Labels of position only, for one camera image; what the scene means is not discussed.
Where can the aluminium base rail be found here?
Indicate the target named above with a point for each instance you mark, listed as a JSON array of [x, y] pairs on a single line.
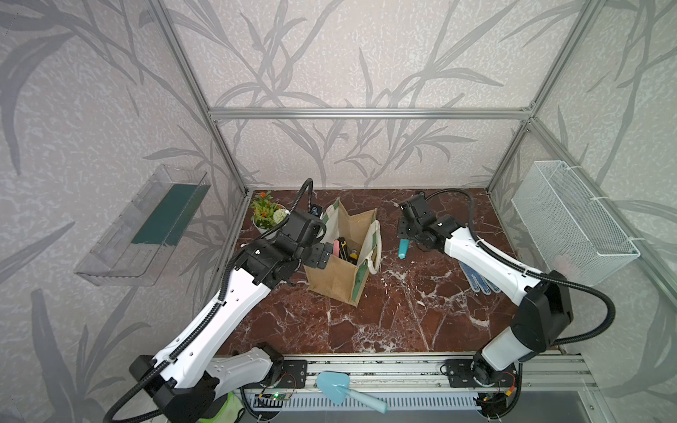
[[439, 371]]

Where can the light blue garden trowel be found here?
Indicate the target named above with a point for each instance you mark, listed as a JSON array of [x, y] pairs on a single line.
[[336, 387]]

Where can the blue dotted work glove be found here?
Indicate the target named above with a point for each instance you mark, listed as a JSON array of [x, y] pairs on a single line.
[[477, 282]]

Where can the teal utility knife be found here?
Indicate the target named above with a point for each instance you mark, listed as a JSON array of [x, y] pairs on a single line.
[[403, 248]]

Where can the potted artificial flowers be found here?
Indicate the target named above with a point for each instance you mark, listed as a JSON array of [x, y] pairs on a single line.
[[267, 212]]

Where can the black green rubber glove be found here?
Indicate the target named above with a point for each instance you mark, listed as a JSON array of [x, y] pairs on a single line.
[[227, 409]]

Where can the yellow black utility knife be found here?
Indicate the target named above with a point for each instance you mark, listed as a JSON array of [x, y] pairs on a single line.
[[344, 250]]

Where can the white wire mesh basket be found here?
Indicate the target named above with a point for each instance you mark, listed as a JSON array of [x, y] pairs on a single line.
[[570, 226]]

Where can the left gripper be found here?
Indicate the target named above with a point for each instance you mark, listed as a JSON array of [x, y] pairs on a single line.
[[316, 259]]

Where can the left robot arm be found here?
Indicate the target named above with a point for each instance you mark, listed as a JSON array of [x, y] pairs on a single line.
[[178, 378]]

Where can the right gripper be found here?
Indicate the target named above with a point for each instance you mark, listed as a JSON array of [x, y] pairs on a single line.
[[400, 226]]

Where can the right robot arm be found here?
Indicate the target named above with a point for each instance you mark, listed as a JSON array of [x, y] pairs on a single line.
[[543, 299]]

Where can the green Christmas jute pouch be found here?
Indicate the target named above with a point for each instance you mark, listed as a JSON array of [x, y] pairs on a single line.
[[356, 250]]

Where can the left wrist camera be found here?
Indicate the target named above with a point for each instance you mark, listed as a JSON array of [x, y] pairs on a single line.
[[316, 210]]

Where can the clear plastic wall bin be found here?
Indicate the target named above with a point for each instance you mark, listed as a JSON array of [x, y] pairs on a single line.
[[136, 248]]

